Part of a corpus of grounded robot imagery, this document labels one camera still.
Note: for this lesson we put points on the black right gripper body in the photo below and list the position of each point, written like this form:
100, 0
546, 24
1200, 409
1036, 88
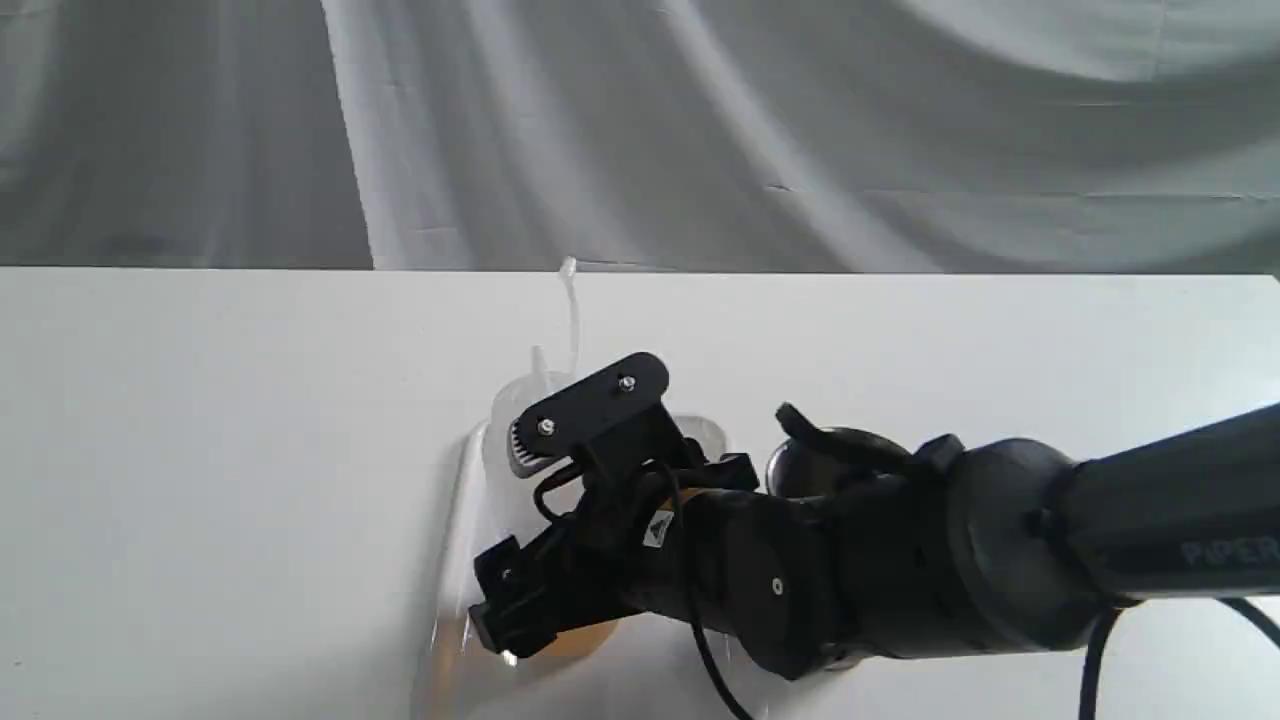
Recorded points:
710, 547

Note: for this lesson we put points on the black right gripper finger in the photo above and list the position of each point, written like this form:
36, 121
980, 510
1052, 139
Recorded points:
533, 593

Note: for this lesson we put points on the translucent squeeze bottle amber liquid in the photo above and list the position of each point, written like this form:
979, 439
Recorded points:
556, 490

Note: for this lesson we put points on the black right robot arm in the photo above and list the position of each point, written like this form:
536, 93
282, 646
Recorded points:
947, 551

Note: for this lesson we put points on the stainless steel cup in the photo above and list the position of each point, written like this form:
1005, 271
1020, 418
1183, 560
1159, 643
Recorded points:
797, 471

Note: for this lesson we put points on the white rectangular plastic tray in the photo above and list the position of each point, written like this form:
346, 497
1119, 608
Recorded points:
643, 667

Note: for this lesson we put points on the grey backdrop cloth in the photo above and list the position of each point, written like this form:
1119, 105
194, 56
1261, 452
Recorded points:
687, 136

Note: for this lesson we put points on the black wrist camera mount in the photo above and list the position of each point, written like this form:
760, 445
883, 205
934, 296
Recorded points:
609, 425

